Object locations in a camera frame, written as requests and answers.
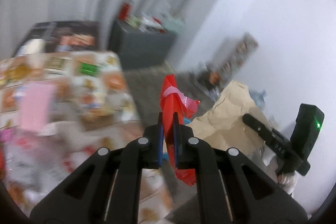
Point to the brown paper bag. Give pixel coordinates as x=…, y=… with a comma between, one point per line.
x=222, y=126

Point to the patterned cardboard box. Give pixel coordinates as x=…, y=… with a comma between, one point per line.
x=231, y=56

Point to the pink box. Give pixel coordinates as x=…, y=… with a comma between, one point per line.
x=35, y=106

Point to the patterned tablecloth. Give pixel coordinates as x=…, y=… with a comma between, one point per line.
x=93, y=108

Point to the red thermos bottle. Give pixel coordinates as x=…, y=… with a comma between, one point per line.
x=125, y=9

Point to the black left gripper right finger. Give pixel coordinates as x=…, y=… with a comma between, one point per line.
x=231, y=188

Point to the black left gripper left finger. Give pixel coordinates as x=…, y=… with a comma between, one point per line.
x=105, y=188

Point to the dark printed box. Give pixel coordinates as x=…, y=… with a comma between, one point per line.
x=63, y=36

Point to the red plastic wrapper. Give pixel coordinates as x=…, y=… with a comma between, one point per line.
x=172, y=100

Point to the dark grey cabinet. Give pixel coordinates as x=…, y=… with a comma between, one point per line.
x=137, y=49

